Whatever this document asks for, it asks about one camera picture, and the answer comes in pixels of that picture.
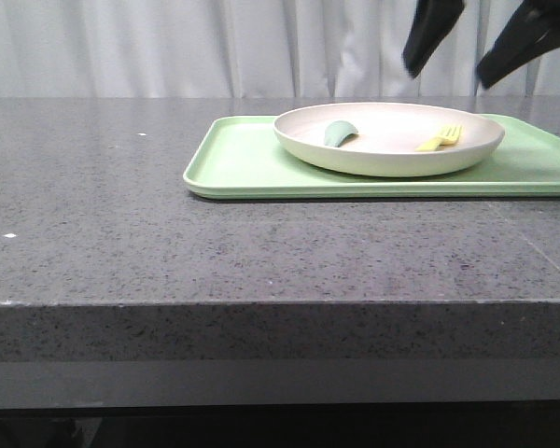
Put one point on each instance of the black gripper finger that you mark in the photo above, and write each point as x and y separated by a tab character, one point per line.
433	20
532	30

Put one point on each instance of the yellow plastic fork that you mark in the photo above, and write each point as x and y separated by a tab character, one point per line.
447	135

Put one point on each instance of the white round plate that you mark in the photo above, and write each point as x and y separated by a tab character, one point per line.
388	134

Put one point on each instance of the green silicone piece on plate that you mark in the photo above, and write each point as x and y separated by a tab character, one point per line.
338	131

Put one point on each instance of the light green serving tray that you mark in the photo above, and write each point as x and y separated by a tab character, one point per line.
240	159

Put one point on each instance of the white curtain backdrop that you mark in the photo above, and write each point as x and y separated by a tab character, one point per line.
234	49

